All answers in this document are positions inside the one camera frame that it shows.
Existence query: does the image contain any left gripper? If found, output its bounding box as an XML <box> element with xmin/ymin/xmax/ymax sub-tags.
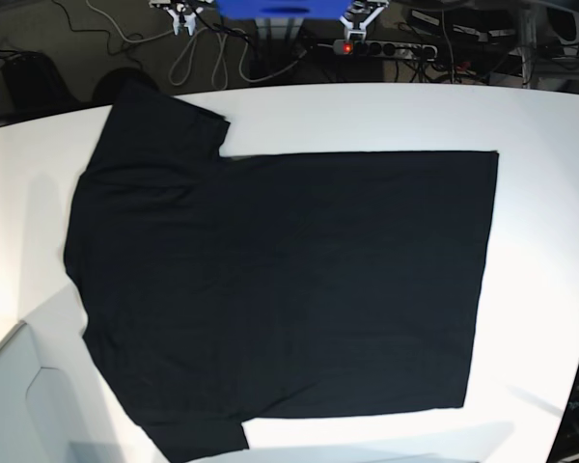
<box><xmin>339</xmin><ymin>0</ymin><xmax>389</xmax><ymax>41</ymax></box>

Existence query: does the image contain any grey looped cable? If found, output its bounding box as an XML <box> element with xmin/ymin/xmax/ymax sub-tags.
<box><xmin>85</xmin><ymin>0</ymin><xmax>301</xmax><ymax>89</ymax></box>

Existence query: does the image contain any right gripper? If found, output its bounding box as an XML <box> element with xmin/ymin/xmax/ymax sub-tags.
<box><xmin>149</xmin><ymin>0</ymin><xmax>207</xmax><ymax>35</ymax></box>

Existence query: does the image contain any blue box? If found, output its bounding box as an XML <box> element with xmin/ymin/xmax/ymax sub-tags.
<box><xmin>217</xmin><ymin>0</ymin><xmax>351</xmax><ymax>19</ymax></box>

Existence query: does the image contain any grey side panel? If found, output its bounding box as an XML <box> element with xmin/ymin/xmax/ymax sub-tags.
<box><xmin>0</xmin><ymin>323</ymin><xmax>127</xmax><ymax>462</ymax></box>

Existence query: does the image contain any black T-shirt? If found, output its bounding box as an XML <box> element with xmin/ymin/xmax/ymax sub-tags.
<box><xmin>64</xmin><ymin>84</ymin><xmax>498</xmax><ymax>462</ymax></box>

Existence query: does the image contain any white power strip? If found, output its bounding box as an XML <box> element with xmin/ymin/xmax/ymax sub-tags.
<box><xmin>332</xmin><ymin>40</ymin><xmax>438</xmax><ymax>62</ymax></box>

